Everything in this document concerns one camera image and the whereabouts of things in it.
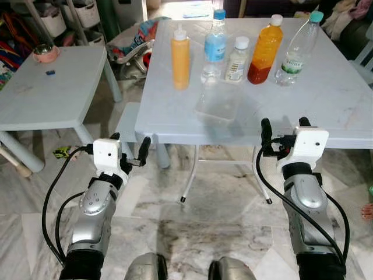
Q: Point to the small pale plastic table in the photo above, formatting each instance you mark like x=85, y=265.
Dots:
x=52, y=96

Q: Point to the small green object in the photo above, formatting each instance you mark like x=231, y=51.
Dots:
x=370, y=191

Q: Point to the teal cap clear water bottle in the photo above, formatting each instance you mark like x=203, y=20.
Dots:
x=297, y=55

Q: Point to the blue label water bottle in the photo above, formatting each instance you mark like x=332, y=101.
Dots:
x=215, y=46

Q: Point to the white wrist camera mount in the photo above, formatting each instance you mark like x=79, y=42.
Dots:
x=106, y=154
x=308, y=144

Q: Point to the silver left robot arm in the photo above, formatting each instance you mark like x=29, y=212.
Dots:
x=93, y=210

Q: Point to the silver left robot leg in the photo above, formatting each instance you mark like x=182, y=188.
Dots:
x=145, y=267

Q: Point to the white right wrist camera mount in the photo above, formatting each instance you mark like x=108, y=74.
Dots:
x=308, y=144

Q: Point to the silver robot leg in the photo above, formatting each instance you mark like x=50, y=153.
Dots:
x=145, y=267
x=230, y=269

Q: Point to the orange juice bottle white cap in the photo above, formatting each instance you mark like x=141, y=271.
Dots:
x=265, y=52

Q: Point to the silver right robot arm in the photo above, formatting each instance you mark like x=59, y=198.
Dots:
x=306, y=204

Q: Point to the colourful patterned cloth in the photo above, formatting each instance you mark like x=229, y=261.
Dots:
x=134, y=41

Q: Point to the clear plastic container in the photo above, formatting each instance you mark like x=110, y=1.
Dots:
x=218, y=105

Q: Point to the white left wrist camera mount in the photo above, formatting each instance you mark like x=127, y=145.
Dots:
x=106, y=154

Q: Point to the metal rack with white baskets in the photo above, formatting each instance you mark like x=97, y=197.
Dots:
x=58, y=20

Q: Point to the silver right robot leg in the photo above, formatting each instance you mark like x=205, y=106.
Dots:
x=230, y=269

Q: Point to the pink bowl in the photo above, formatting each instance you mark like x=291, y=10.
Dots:
x=45, y=54

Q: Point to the large pale plastic table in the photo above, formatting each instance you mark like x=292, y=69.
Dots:
x=326, y=99

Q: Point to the small white cap bottle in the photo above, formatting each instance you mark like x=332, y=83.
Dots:
x=236, y=64

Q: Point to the person's bare foot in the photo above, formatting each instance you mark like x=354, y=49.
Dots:
x=367, y=212

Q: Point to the pale plastic chair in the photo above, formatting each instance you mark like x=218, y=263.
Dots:
x=364, y=61

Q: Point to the pile of clothes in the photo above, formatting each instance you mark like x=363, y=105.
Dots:
x=344, y=17

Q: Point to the small blue object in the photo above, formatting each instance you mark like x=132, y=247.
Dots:
x=50, y=73

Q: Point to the orange squeeze sauce bottle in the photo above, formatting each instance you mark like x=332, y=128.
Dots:
x=180, y=61

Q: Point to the green black floor item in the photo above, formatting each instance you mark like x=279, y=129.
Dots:
x=61, y=153

